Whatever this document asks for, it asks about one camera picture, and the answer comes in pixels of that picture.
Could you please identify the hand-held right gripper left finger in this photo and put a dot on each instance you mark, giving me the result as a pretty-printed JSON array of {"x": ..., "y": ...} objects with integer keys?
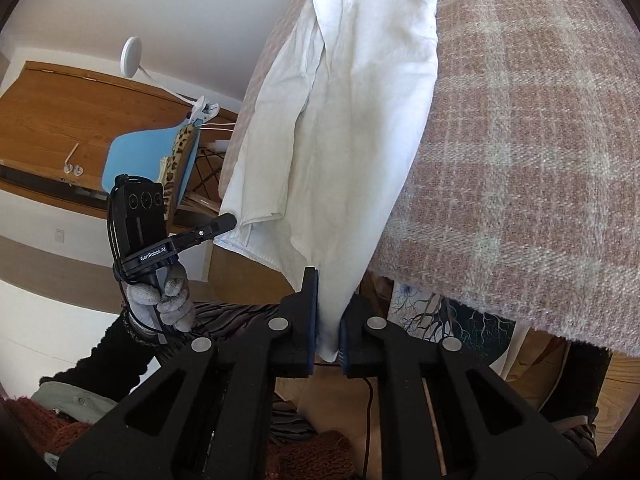
[{"x": 311, "y": 320}]

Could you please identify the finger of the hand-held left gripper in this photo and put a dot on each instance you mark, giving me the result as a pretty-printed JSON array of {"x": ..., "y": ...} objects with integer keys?
[{"x": 210, "y": 229}]

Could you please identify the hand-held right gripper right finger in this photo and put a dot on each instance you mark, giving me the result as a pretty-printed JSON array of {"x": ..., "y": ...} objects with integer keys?
[{"x": 343, "y": 345}]

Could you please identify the white long-sleeved shirt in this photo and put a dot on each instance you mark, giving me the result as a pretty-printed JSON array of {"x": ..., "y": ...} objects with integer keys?
[{"x": 350, "y": 135}]

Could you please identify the person's left forearm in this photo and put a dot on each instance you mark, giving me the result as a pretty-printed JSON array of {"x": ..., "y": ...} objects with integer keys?
[{"x": 110, "y": 355}]

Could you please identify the person's left hand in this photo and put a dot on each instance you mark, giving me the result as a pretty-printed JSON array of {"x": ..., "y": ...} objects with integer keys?
[{"x": 175, "y": 310}]

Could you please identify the light blue chair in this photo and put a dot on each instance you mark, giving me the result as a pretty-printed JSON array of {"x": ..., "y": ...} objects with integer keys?
[{"x": 135, "y": 155}]

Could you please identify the leopard print cushion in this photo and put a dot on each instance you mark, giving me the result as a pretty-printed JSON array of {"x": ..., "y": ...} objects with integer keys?
[{"x": 175, "y": 160}]

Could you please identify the dark striped cloth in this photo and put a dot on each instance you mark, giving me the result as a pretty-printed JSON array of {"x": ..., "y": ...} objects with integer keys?
[{"x": 235, "y": 317}]

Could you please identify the tree root poster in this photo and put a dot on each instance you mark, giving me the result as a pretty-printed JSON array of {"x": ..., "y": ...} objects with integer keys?
[{"x": 450, "y": 320}]

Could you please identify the wooden desk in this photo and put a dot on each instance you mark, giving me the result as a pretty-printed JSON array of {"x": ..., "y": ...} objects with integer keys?
[{"x": 60, "y": 110}]

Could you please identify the white clip desk lamp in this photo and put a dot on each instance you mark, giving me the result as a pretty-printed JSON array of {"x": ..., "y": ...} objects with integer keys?
[{"x": 132, "y": 55}]

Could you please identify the rust knitted garment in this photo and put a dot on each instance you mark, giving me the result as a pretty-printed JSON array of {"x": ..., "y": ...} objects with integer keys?
[{"x": 45, "y": 425}]

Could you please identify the pink plaid blanket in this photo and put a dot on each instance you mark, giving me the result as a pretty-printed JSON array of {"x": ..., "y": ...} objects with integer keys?
[{"x": 525, "y": 160}]

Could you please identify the wooden bed frame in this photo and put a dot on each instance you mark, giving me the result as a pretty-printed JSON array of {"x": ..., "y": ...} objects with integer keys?
[{"x": 240, "y": 280}]

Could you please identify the white wall socket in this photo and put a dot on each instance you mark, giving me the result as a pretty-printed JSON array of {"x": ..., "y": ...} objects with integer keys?
[{"x": 60, "y": 236}]

